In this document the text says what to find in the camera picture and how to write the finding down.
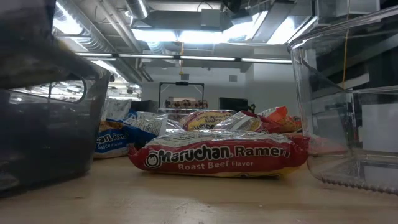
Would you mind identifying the red roast beef ramen pack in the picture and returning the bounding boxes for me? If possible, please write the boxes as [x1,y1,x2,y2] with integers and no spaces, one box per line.
[128,129,311,179]
[179,109,234,131]
[213,110,282,134]

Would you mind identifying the blue ramen pack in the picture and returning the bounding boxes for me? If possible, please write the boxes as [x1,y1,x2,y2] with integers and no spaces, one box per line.
[94,119,136,159]
[124,111,169,149]
[101,98,133,122]

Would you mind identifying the clear rounded plastic bin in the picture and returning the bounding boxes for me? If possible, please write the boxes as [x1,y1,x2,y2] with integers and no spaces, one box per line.
[287,4,398,196]

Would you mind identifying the smoky dark plastic bin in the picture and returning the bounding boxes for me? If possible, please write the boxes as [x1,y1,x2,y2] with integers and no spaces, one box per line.
[0,0,111,198]

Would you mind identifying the background table with objects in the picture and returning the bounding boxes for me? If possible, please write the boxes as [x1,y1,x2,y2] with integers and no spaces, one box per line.
[164,96,208,110]

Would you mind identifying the clear rectangular plastic bin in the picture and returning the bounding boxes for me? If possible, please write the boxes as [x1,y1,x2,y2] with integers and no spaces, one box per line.
[157,107,238,125]

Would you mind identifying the black background monitor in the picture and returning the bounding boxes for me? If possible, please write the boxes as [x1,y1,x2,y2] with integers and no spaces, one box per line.
[219,97,249,112]

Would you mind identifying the black background cabinet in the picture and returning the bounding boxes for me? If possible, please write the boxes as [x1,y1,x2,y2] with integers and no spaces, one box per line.
[132,100,159,113]

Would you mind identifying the bright ceiling light panel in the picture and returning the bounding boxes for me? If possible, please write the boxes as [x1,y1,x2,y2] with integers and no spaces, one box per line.
[130,11,315,44]

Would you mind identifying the black background rig frame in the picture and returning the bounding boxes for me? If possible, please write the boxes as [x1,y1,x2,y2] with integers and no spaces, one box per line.
[158,82,205,109]

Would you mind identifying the silver ceiling air duct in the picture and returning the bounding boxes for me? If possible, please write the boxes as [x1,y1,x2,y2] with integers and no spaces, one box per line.
[124,0,150,20]

